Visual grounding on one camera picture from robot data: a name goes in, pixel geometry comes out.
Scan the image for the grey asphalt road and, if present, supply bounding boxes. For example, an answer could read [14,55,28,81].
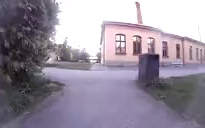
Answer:
[9,63,205,128]

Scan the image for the grass lawn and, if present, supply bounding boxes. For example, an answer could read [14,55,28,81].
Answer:
[144,71,205,128]

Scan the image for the pink building with brick chimney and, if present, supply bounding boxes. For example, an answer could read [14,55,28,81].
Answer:
[99,1,205,67]

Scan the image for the tall green hedge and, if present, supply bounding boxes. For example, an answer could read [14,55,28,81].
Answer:
[0,0,63,121]

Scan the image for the dark utility cabinet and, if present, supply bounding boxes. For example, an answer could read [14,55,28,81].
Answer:
[137,53,160,83]

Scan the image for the weedy verge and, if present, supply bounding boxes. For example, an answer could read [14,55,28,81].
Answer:
[3,79,66,121]

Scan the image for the distant trees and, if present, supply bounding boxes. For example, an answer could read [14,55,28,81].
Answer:
[54,37,91,63]

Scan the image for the distant grass patch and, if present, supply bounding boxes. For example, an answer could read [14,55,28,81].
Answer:
[44,60,94,71]

